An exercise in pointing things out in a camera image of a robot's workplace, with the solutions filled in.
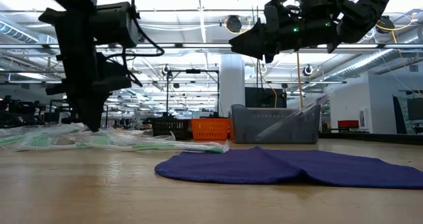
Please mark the black background workstations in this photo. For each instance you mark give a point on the black background workstations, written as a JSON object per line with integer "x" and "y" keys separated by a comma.
{"x": 20, "y": 113}

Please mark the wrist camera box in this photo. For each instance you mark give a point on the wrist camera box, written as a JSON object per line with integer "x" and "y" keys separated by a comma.
{"x": 114, "y": 25}
{"x": 314, "y": 1}

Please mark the wrapped green bristle toothbrush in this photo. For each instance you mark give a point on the wrapped green bristle toothbrush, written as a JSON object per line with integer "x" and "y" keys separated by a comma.
{"x": 39, "y": 140}

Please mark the black monitor screen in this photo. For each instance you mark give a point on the black monitor screen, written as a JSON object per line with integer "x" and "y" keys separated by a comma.
{"x": 264, "y": 98}

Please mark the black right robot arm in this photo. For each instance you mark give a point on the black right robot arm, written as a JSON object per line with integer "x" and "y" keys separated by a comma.
{"x": 363, "y": 12}

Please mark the wrapped long green toothbrush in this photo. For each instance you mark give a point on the wrapped long green toothbrush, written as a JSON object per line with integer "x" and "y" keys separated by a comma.
{"x": 198, "y": 148}

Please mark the purple knitted cloth mat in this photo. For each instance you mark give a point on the purple knitted cloth mat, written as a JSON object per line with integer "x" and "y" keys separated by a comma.
{"x": 264, "y": 168}

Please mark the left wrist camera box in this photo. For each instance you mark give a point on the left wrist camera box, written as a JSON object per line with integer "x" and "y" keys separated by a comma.
{"x": 114, "y": 25}

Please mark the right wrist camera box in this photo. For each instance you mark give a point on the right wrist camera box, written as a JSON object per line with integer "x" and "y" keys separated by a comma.
{"x": 314, "y": 1}

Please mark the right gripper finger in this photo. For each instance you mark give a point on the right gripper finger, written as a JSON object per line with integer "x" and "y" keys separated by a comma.
{"x": 254, "y": 35}
{"x": 262, "y": 52}

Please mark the black table edge rail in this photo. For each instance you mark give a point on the black table edge rail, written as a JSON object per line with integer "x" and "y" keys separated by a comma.
{"x": 380, "y": 138}

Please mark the orange plastic basket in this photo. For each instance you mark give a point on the orange plastic basket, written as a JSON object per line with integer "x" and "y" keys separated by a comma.
{"x": 209, "y": 129}

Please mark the white building pillar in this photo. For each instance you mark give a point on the white building pillar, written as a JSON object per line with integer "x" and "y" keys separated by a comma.
{"x": 231, "y": 85}

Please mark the grey plastic basket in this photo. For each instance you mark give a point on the grey plastic basket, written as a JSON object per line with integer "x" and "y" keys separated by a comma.
{"x": 251, "y": 125}

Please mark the black metal frame stand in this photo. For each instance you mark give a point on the black metal frame stand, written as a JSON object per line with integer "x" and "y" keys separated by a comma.
{"x": 193, "y": 71}

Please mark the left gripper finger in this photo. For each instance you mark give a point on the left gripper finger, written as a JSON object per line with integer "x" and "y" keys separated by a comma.
{"x": 103, "y": 100}
{"x": 86, "y": 111}

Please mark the purple toothbrush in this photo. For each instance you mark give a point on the purple toothbrush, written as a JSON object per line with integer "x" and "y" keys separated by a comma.
{"x": 319, "y": 99}

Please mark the red box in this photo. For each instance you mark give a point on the red box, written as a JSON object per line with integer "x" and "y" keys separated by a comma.
{"x": 348, "y": 124}

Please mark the dark wall panel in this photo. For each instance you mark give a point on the dark wall panel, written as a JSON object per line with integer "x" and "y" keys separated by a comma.
{"x": 401, "y": 118}

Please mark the black plastic basket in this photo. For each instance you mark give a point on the black plastic basket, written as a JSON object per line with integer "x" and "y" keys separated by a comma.
{"x": 170, "y": 128}

